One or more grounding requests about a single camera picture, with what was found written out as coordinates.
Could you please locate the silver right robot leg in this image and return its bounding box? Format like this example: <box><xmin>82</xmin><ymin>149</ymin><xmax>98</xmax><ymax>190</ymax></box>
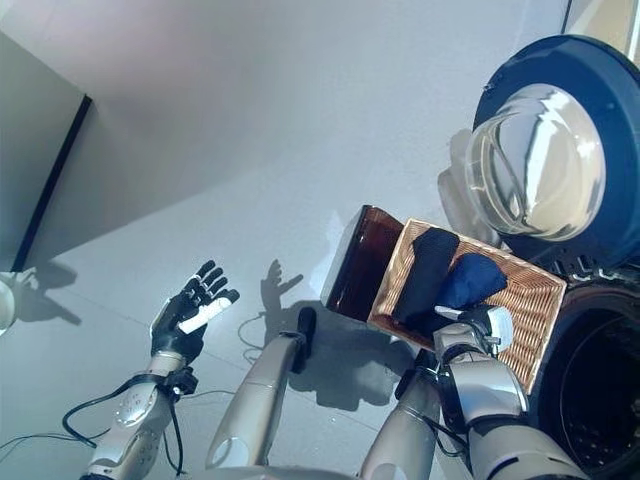
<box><xmin>357</xmin><ymin>349</ymin><xmax>444</xmax><ymax>480</ymax></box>

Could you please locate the white counter cabinet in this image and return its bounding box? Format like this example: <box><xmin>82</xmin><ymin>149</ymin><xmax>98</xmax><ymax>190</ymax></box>
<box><xmin>564</xmin><ymin>0</ymin><xmax>640</xmax><ymax>56</ymax></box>

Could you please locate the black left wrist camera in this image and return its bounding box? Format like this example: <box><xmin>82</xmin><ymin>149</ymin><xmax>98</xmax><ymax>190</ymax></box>
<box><xmin>166</xmin><ymin>367</ymin><xmax>199</xmax><ymax>397</ymax></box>

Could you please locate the grey panel with dark edge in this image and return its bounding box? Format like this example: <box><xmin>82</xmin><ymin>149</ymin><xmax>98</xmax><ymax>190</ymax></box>
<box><xmin>0</xmin><ymin>29</ymin><xmax>94</xmax><ymax>274</ymax></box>

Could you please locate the white round object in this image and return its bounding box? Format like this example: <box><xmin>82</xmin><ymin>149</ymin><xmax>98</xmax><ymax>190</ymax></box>
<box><xmin>0</xmin><ymin>267</ymin><xmax>39</xmax><ymax>336</ymax></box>

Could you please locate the round glass washer door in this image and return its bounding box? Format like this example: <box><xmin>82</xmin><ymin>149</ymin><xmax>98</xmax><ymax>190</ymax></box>
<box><xmin>437</xmin><ymin>33</ymin><xmax>640</xmax><ymax>274</ymax></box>

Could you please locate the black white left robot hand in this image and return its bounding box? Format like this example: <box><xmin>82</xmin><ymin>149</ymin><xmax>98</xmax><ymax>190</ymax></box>
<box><xmin>149</xmin><ymin>259</ymin><xmax>241</xmax><ymax>364</ymax></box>

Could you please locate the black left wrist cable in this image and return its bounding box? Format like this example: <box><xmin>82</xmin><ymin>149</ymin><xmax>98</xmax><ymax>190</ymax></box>
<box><xmin>62</xmin><ymin>374</ymin><xmax>186</xmax><ymax>476</ymax></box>

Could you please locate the large woven wicker basket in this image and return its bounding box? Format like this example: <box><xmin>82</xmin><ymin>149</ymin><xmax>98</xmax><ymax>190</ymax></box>
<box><xmin>367</xmin><ymin>217</ymin><xmax>569</xmax><ymax>394</ymax></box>

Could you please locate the thin white floor cable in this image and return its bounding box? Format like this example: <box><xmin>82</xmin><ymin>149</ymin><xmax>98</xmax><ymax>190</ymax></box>
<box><xmin>238</xmin><ymin>312</ymin><xmax>276</xmax><ymax>364</ymax></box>

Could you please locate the black cloth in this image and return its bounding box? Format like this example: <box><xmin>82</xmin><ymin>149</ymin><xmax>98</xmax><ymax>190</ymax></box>
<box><xmin>392</xmin><ymin>228</ymin><xmax>461</xmax><ymax>331</ymax></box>

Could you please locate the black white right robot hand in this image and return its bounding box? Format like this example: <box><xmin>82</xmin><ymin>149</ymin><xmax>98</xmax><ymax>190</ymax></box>
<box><xmin>433</xmin><ymin>303</ymin><xmax>514</xmax><ymax>351</ymax></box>

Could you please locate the blue cloth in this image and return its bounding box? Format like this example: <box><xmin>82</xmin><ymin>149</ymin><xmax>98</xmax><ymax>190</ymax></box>
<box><xmin>433</xmin><ymin>253</ymin><xmax>509</xmax><ymax>314</ymax></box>

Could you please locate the dark grey washing machine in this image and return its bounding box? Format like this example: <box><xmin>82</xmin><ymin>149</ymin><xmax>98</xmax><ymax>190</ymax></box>
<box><xmin>509</xmin><ymin>239</ymin><xmax>640</xmax><ymax>480</ymax></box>

